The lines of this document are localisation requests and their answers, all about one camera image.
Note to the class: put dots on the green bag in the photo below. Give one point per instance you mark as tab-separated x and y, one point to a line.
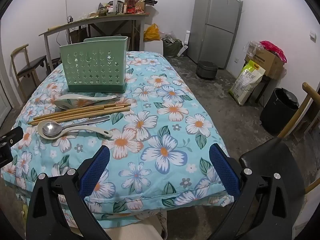
172	47

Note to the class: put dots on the grey metal-frame desk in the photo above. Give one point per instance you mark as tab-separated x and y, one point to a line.
100	18

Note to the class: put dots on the beige cloth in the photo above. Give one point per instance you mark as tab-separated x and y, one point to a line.
130	230

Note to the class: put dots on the black round trash bin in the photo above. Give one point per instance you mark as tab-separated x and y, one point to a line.
278	110

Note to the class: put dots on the pink plastic bag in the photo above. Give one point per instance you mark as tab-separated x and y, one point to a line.
273	48

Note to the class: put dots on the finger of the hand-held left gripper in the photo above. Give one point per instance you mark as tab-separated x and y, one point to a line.
13	135

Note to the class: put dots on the pile of food packets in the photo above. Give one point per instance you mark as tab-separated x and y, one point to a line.
125	5

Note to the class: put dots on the brown box under desk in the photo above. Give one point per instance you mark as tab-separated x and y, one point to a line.
78	36

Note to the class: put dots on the silver refrigerator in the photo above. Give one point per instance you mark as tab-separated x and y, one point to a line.
215	22

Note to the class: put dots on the floral blue blanket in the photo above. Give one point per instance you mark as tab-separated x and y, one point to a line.
150	120

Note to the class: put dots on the wooden chair with dark seat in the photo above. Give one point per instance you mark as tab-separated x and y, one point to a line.
32	65

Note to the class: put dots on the white pack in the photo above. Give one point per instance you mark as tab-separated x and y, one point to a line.
184	45

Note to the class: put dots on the wooden chair with black seat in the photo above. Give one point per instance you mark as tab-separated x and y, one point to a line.
282	155

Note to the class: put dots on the brown cardboard box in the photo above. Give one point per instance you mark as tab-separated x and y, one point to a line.
270	62

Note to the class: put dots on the black charger plug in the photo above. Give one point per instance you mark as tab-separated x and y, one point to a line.
70	19

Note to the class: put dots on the green plastic utensil holder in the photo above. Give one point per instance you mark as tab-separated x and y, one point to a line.
95	88

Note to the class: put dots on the white and yellow rice bag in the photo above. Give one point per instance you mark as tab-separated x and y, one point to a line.
246	85

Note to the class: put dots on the white box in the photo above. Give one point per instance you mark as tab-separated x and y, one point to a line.
153	47

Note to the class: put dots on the metal spoon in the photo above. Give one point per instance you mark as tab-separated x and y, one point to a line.
50	129
65	104

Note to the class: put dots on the clear plastic bag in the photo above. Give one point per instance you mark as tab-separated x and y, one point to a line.
252	47

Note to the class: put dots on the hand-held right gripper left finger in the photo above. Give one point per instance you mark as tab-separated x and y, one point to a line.
96	170

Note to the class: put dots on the white wall socket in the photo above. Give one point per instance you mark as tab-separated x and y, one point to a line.
312	36

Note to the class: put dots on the yellow plastic bag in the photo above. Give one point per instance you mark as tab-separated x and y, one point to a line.
151	33

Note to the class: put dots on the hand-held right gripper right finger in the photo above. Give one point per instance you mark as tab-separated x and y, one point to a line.
223	170

